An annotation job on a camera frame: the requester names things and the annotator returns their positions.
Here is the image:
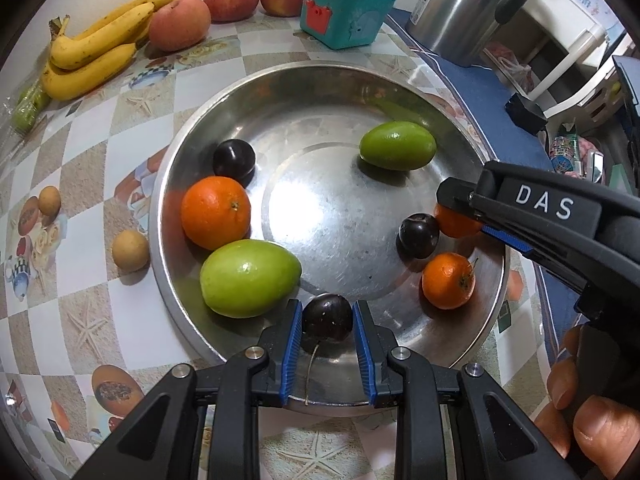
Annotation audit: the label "small green fruit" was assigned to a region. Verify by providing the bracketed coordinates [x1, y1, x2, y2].
[11, 105, 38, 133]
[20, 84, 51, 111]

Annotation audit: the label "dark plum with long stem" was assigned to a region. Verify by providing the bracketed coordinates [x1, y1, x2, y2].
[301, 292, 354, 406]

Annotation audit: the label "green wrapped vegetable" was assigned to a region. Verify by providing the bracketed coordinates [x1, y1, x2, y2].
[0, 77, 56, 161]

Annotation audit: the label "medium orange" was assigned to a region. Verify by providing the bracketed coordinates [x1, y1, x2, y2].
[433, 202, 485, 239]

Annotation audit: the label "round steel tray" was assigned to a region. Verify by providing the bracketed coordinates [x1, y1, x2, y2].
[149, 62, 511, 417]

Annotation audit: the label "person's right hand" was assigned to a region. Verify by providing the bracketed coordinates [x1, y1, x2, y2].
[532, 325, 640, 478]

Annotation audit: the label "pale red apple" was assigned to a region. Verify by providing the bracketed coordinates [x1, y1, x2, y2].
[148, 0, 212, 53]

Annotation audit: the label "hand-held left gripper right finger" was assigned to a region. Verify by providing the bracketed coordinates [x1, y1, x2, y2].
[352, 300, 581, 480]

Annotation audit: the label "teal toy box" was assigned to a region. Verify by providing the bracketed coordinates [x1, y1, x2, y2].
[300, 0, 398, 51]

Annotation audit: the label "large orange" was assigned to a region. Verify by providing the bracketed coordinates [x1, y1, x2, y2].
[180, 176, 252, 251]

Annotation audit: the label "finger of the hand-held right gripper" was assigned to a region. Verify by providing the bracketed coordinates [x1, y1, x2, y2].
[481, 217, 601, 293]
[436, 161, 601, 233]

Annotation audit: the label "small orange with stem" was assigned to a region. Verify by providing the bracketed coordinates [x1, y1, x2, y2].
[421, 252, 478, 310]

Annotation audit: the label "colourful packets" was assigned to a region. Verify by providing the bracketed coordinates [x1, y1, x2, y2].
[547, 132, 591, 176]

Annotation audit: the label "stainless steel kettle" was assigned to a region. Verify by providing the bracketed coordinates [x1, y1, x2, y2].
[406, 0, 541, 68]

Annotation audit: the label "checkered printed tablecloth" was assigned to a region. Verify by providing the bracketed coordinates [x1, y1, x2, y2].
[0, 7, 601, 480]

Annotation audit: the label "pink plastic bag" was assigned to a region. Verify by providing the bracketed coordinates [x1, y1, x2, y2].
[485, 42, 533, 91]

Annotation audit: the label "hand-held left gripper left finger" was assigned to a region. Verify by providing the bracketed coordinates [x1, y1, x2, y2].
[70, 299, 303, 480]

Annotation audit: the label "small black object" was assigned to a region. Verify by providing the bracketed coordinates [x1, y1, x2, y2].
[505, 92, 548, 133]

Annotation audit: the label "brown longan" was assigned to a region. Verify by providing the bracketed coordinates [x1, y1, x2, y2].
[38, 186, 62, 215]
[111, 230, 151, 274]

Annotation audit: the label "green jujube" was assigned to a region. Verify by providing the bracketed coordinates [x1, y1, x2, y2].
[359, 121, 437, 171]
[200, 239, 302, 319]

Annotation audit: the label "white plastic rack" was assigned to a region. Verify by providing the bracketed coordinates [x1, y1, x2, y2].
[480, 0, 608, 106]

